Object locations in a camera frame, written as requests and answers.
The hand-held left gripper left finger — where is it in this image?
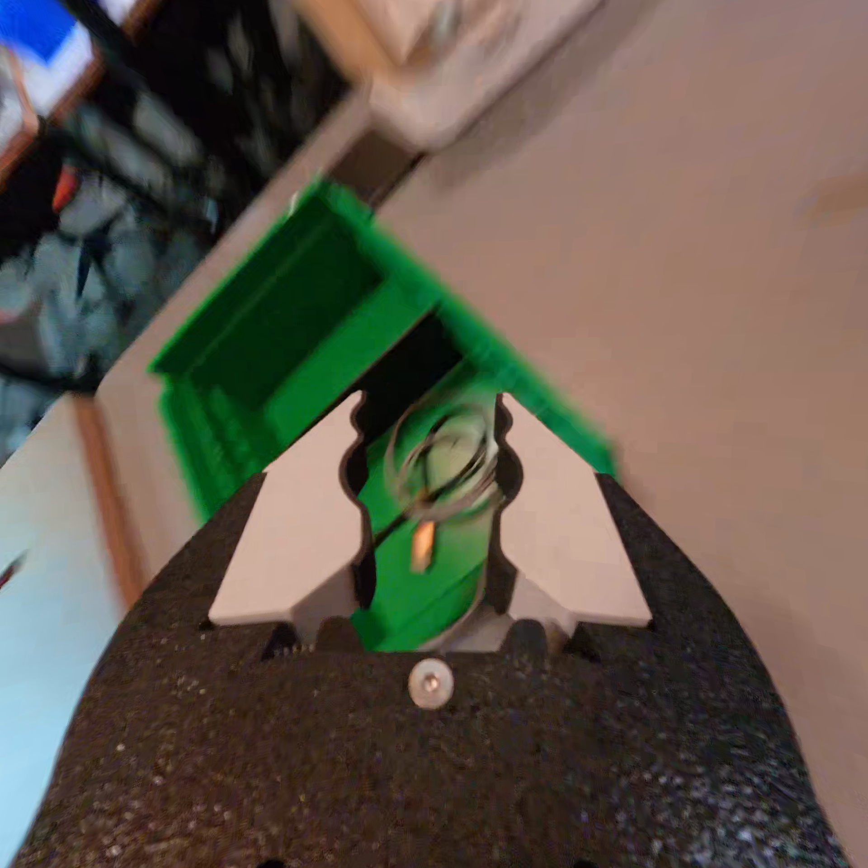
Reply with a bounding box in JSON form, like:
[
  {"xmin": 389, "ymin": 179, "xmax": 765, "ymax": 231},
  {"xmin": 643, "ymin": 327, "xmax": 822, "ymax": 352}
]
[{"xmin": 208, "ymin": 391, "xmax": 378, "ymax": 630}]

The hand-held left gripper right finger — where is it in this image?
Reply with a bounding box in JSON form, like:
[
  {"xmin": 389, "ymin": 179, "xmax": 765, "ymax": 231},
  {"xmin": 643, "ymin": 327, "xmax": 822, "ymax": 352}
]
[{"xmin": 485, "ymin": 391, "xmax": 653, "ymax": 630}]

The black bin divider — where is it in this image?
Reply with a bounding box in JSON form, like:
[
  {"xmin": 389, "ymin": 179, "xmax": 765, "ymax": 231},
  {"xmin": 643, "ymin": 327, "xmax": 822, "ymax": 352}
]
[{"xmin": 354, "ymin": 312, "xmax": 470, "ymax": 438}]

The orange-tipped braided cable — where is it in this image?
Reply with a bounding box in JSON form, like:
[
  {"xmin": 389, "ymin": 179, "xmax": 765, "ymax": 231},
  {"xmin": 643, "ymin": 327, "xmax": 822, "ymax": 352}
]
[{"xmin": 373, "ymin": 399, "xmax": 508, "ymax": 577}]

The green plastic bin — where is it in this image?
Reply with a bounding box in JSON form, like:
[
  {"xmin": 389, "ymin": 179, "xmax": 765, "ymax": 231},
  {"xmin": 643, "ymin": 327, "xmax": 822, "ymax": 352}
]
[{"xmin": 147, "ymin": 178, "xmax": 619, "ymax": 653}]

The black table cable cover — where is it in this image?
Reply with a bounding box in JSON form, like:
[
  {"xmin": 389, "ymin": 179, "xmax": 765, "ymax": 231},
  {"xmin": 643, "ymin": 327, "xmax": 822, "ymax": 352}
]
[{"xmin": 331, "ymin": 129, "xmax": 425, "ymax": 208}]

